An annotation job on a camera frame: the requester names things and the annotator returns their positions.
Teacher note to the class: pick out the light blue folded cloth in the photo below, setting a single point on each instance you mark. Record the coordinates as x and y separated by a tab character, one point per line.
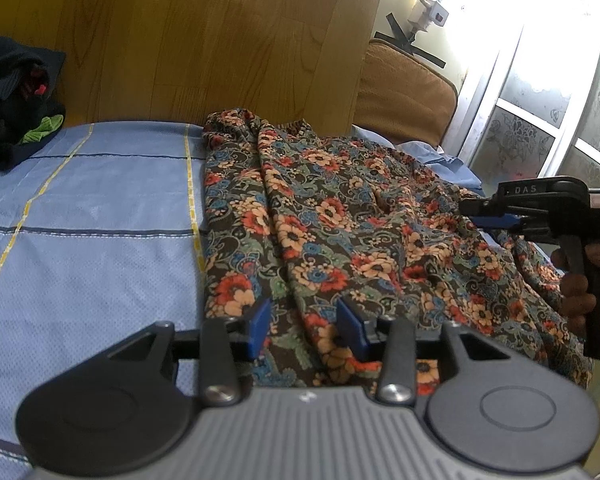
440	160

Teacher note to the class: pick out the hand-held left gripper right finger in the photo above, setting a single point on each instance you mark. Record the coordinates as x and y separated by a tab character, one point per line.
352	330

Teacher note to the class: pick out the wooden headboard panel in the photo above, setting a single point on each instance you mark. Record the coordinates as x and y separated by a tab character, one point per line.
180	35

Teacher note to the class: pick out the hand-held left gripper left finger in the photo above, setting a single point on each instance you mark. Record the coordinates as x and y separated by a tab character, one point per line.
257	330

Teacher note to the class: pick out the red patterned cloth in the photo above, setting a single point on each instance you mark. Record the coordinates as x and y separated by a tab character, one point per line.
35	85

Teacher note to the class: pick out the floral patterned garment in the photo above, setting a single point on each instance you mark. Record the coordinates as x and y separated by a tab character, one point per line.
360	220

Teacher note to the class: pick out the dark navy clothes pile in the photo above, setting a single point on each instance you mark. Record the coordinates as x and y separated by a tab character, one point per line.
5	70

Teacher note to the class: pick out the person's right hand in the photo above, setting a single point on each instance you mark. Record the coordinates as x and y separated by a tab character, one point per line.
577	295

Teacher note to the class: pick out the green garment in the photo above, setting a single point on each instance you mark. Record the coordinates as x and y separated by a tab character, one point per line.
42	127

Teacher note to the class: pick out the black tape cross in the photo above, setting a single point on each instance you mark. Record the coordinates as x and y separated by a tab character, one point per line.
405	42

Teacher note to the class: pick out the blue checked bed sheet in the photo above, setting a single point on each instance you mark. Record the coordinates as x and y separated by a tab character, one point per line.
105	200

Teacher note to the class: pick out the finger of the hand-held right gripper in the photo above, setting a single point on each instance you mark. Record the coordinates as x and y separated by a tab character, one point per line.
495	221

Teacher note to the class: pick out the brown cushion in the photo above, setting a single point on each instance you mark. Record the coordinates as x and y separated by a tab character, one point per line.
405	100

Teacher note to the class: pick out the frosted glass white-framed door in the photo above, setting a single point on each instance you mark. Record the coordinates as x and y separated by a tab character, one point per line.
520	130

